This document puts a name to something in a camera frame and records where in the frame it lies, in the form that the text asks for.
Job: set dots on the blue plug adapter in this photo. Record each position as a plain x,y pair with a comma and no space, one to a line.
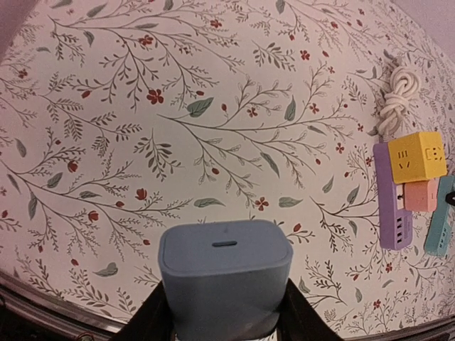
225,280

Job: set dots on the yellow cube socket adapter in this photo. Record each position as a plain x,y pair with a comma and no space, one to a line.
417,157

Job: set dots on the floral patterned table mat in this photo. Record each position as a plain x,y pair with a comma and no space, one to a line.
121,119

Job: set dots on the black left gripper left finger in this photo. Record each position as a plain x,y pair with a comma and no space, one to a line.
152,322

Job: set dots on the purple power strip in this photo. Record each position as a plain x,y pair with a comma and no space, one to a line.
396,223

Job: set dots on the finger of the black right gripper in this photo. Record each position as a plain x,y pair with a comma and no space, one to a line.
450,198

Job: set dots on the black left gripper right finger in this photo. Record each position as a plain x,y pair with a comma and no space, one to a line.
298,321

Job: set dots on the pink plug adapter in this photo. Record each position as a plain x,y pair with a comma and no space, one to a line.
421,196

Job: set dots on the teal power strip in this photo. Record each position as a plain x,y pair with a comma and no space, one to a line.
440,227

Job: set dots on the aluminium front rail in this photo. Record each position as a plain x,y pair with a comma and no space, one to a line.
63,318

